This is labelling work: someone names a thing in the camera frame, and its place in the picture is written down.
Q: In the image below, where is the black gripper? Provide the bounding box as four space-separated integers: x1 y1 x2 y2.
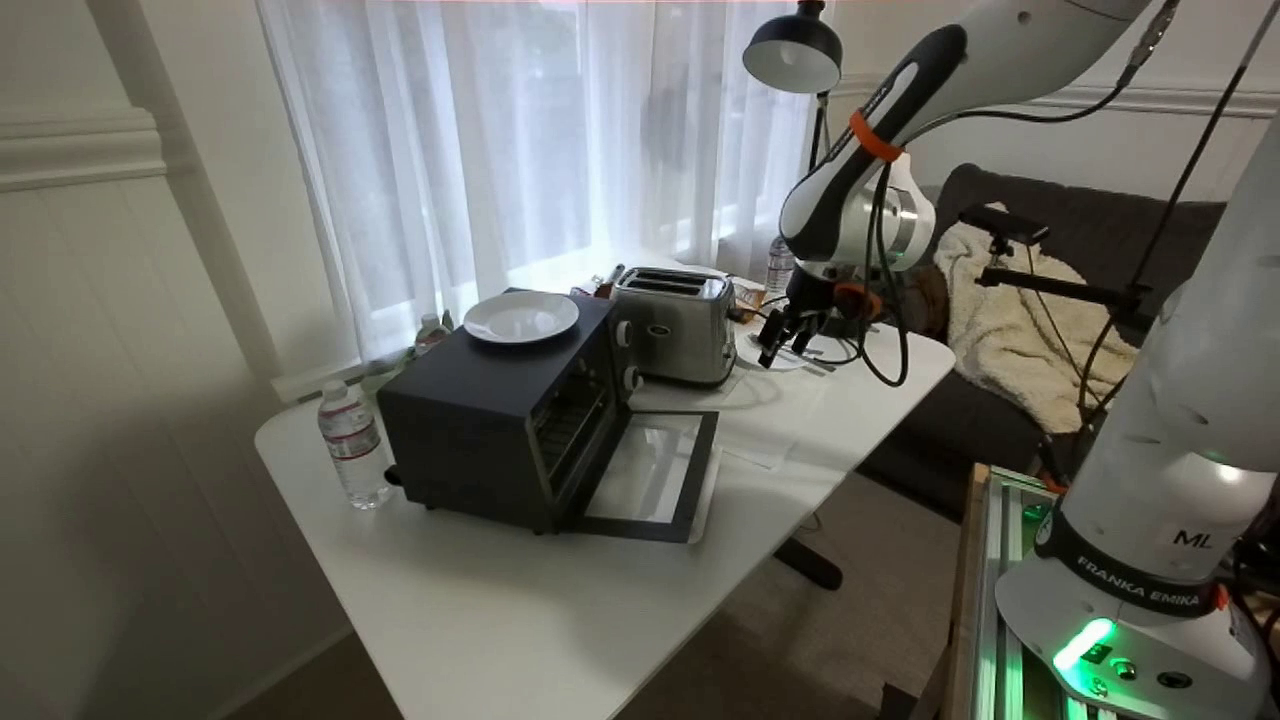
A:
752 264 872 374

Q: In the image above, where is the white plate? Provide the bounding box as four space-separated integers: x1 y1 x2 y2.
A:
457 283 586 352

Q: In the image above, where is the glass oven door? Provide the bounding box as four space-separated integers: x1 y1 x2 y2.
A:
571 409 722 548

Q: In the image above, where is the black toaster oven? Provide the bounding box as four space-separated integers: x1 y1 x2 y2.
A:
376 301 641 539

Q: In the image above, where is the small white saucer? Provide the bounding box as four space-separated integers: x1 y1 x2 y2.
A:
729 325 862 376

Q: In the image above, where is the clear plastic bottle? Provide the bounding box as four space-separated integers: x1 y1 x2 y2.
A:
763 238 798 292

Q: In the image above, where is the silver toaster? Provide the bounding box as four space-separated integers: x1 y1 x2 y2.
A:
606 259 741 395

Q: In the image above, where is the dark sofa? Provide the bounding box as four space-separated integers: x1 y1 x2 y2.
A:
855 162 1232 528

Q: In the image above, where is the black table foot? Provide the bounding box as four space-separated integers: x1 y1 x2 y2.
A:
767 538 849 596

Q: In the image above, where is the beige blanket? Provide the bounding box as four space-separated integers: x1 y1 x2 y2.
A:
926 218 1146 439

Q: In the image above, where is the black floor lamp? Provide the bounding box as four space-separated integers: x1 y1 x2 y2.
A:
741 0 849 185

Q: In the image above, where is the white sheer curtain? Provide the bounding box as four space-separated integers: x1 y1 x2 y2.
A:
254 0 821 369

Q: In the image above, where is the labelled water bottle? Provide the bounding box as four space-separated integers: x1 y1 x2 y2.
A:
317 376 399 517

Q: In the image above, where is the black camera stand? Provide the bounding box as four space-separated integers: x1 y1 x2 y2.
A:
956 198 1159 454

